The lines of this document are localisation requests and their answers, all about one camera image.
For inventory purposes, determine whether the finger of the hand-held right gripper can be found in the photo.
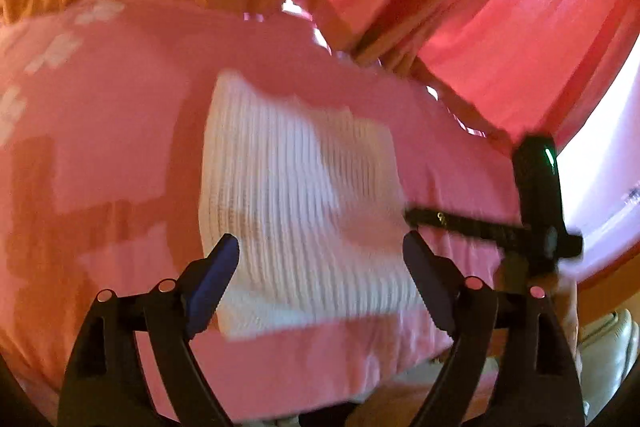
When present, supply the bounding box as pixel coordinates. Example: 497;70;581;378
405;207;526;250

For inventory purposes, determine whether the wooden bed frame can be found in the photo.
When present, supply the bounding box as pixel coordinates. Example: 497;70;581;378
575;257;640;325

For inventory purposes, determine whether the person's right hand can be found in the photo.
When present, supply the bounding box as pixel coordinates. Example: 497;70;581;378
492;256;581;304

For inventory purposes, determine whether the white padded object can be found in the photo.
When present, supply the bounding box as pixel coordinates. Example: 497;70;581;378
577;307;640;418

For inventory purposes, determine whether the white red black knit sweater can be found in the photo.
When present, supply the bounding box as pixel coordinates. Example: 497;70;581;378
198;71;437;342

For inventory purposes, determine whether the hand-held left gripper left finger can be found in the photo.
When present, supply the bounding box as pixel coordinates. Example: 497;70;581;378
56;233;241;427

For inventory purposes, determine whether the pink bedspread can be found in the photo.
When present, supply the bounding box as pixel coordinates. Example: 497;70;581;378
0;0;528;424

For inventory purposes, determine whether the person's right forearm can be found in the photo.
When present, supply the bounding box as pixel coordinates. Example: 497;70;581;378
560;301;586;375

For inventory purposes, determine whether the pink curtain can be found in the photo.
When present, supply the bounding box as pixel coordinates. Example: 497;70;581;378
414;0;640;154

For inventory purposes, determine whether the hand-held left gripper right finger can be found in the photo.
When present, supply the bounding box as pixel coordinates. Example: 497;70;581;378
402;229;586;427

